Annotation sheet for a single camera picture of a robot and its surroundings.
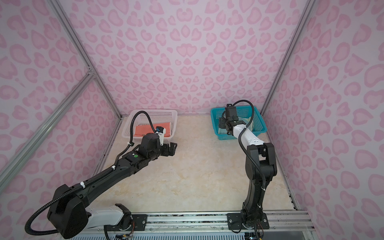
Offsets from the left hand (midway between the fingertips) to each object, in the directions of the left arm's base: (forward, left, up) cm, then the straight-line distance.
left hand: (173, 142), depth 81 cm
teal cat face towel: (+20, -31, -17) cm, 41 cm away
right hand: (+20, -32, -3) cm, 38 cm away
